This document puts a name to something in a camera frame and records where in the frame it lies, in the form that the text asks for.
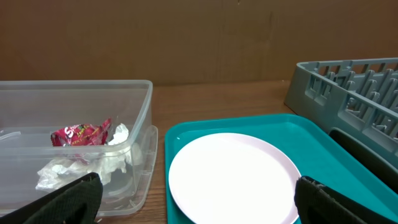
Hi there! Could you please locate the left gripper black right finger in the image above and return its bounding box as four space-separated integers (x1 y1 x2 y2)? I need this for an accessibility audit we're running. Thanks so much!
294 176 397 224

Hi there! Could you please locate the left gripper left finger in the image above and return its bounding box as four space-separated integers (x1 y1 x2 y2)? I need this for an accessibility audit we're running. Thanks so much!
1 172 103 224

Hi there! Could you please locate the white napkin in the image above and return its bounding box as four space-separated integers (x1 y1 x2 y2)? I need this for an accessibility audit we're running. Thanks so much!
35 123 143 192

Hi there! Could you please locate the red foil wrapper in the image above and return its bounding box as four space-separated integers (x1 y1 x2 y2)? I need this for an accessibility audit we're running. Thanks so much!
50 118 112 147

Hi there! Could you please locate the white plate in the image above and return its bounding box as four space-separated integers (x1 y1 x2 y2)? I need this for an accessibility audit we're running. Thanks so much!
169 133 301 224

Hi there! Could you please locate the grey dishwasher rack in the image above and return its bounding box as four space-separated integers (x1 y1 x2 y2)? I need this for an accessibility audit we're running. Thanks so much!
284 58 397 191

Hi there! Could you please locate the teal serving tray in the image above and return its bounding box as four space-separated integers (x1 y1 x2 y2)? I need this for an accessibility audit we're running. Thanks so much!
165 114 397 223

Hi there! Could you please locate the clear plastic bin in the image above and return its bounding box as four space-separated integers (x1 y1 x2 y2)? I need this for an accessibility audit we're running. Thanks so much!
1 80 158 217

